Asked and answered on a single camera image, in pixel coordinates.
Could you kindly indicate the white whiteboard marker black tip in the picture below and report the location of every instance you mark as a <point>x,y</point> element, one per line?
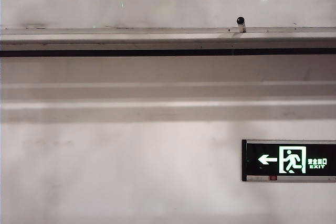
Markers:
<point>241,24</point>

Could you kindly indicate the aluminium whiteboard tray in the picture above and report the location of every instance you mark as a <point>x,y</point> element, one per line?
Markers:
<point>131,40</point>

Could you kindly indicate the white whiteboard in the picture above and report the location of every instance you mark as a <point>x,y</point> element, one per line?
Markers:
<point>162,1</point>

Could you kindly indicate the green black exit sign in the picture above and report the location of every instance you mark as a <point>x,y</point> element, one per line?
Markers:
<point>291,159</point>

